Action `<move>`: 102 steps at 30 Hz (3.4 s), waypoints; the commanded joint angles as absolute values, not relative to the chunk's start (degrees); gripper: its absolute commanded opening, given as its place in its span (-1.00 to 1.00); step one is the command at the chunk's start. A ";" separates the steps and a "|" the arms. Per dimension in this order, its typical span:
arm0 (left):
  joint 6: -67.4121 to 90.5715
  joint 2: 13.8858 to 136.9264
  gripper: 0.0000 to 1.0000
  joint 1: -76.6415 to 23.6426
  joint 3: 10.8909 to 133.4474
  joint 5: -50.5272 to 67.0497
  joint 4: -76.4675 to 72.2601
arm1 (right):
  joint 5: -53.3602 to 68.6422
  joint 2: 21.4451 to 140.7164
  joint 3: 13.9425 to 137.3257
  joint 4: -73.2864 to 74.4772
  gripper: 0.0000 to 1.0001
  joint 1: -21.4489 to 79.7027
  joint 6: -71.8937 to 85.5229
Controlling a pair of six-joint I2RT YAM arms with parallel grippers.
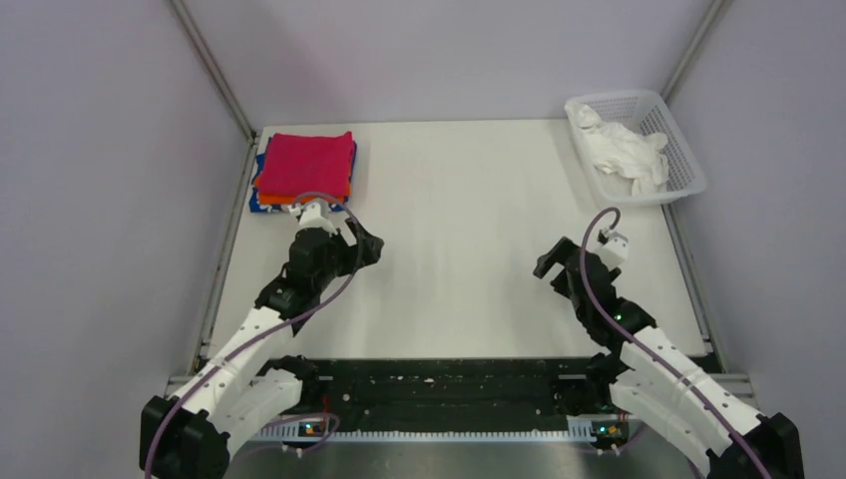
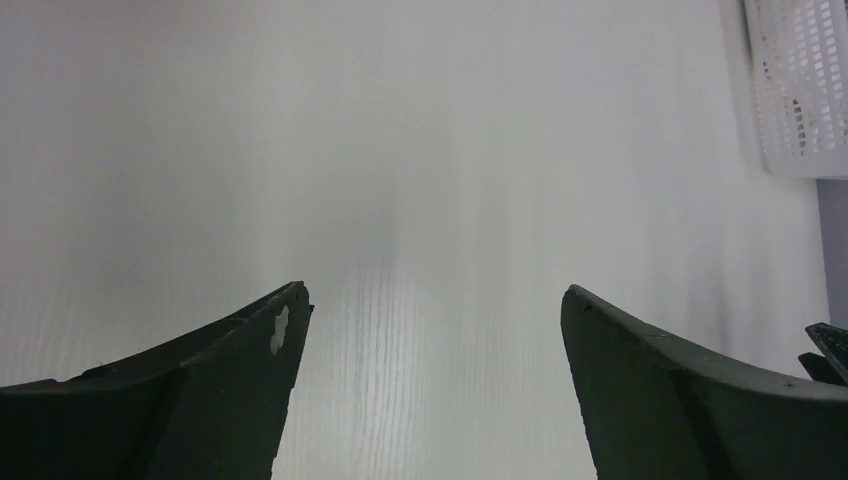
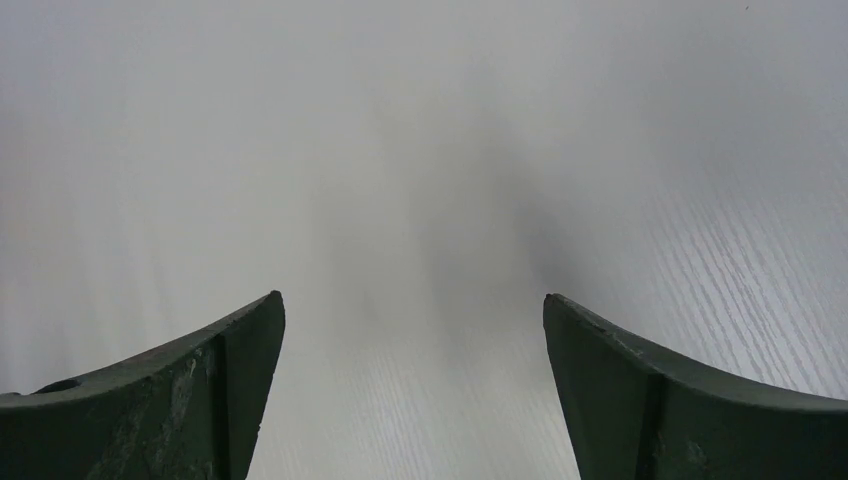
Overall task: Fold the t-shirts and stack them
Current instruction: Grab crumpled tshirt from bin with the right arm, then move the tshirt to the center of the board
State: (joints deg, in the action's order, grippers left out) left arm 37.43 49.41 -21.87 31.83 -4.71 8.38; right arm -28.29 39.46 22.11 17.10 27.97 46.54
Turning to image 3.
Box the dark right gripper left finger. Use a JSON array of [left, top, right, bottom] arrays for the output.
[[1, 291, 285, 479]]

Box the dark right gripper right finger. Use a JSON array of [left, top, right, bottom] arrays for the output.
[[543, 294, 847, 479]]

